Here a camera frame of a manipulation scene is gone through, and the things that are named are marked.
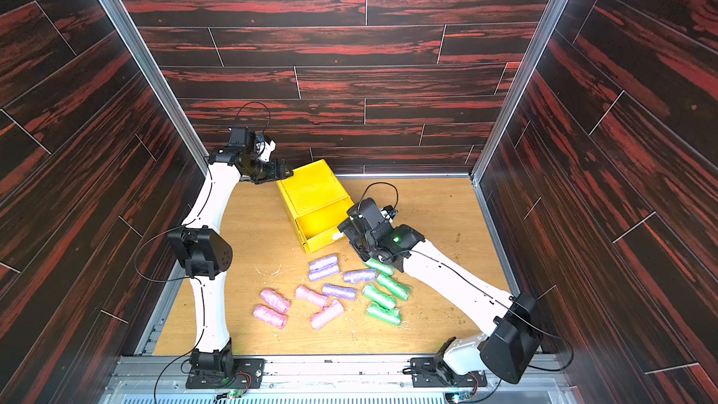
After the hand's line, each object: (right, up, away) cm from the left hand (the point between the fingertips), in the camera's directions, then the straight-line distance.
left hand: (286, 173), depth 94 cm
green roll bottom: (+33, -44, -12) cm, 56 cm away
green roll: (+38, -38, -7) cm, 54 cm away
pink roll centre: (+7, -38, -8) cm, 40 cm away
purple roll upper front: (+13, -32, -3) cm, 34 cm away
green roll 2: (+30, -39, -8) cm, 50 cm away
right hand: (+22, -17, -16) cm, 32 cm away
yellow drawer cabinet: (+12, -10, -10) cm, 19 cm away
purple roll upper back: (+15, -28, +2) cm, 32 cm away
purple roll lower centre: (+19, -38, -7) cm, 43 cm away
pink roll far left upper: (0, -40, -10) cm, 41 cm away
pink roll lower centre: (+15, -44, -11) cm, 48 cm away
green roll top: (+32, -31, -2) cm, 44 cm away
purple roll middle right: (+25, -34, -5) cm, 42 cm away
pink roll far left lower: (0, -44, -13) cm, 46 cm away
